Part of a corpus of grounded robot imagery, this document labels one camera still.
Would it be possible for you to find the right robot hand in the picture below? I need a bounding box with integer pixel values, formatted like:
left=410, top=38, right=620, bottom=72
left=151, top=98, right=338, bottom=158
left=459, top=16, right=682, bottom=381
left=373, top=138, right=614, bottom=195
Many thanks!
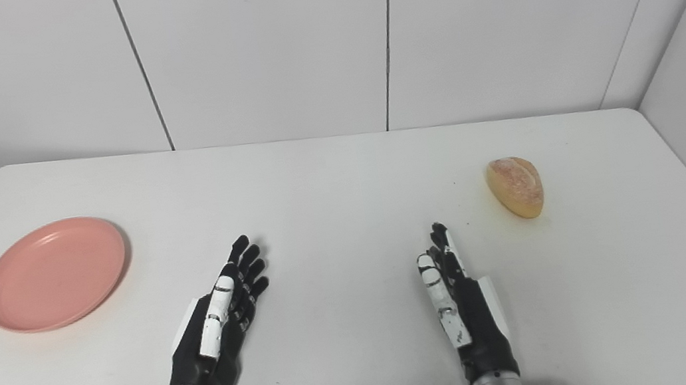
left=411, top=214, right=521, bottom=385

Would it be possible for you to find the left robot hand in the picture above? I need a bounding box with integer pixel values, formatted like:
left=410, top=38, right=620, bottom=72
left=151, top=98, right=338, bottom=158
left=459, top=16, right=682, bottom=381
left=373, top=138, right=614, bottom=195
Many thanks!
left=150, top=232, right=285, bottom=385

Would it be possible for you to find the bread roll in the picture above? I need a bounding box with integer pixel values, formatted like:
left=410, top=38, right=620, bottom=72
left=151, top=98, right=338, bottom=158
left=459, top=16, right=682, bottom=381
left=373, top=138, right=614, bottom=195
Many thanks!
left=484, top=153, right=548, bottom=224

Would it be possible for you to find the pink plate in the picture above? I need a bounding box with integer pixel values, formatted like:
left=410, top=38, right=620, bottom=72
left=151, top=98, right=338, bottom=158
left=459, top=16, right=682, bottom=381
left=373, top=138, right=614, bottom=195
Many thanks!
left=0, top=211, right=136, bottom=338

